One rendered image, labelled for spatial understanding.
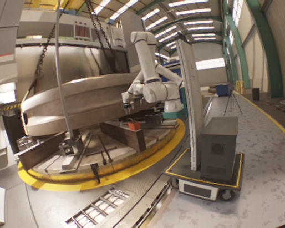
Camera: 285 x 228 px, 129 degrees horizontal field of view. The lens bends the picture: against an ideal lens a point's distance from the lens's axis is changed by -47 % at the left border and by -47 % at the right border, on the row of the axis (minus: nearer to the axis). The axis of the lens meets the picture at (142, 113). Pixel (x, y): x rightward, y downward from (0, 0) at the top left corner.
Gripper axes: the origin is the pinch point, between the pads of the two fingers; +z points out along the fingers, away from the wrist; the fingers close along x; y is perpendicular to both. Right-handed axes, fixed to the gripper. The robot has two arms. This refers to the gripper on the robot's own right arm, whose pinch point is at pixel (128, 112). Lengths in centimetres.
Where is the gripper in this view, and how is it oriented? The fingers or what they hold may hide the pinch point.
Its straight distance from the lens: 207.7
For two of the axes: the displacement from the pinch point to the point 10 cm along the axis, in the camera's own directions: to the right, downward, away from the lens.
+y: 5.8, 0.3, -8.1
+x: 8.0, -2.4, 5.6
